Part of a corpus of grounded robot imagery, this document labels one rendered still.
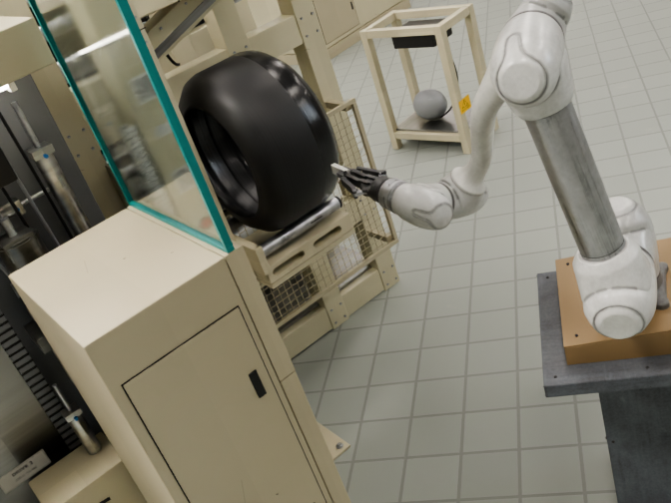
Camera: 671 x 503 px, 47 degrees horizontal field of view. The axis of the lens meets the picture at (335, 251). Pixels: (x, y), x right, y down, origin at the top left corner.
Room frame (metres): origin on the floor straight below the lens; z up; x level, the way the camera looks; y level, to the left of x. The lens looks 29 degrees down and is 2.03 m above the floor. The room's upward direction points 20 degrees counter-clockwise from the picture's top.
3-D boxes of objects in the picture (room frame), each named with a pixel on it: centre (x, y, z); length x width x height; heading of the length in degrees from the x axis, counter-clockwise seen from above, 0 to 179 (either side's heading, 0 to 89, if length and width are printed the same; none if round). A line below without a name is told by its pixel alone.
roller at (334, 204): (2.27, 0.09, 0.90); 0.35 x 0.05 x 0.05; 119
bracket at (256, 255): (2.31, 0.31, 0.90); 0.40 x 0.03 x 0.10; 29
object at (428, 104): (4.56, -0.90, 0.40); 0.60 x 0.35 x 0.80; 39
